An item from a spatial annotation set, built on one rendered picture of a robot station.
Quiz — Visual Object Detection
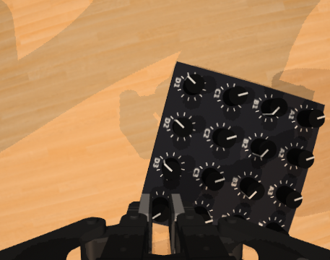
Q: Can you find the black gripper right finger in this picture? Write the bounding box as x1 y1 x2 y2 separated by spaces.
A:
168 194 330 260

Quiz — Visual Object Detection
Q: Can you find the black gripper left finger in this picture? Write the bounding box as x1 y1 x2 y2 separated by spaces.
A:
0 194 152 260

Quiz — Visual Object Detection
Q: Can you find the black knob box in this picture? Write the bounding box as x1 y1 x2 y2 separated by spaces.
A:
142 61 326 235

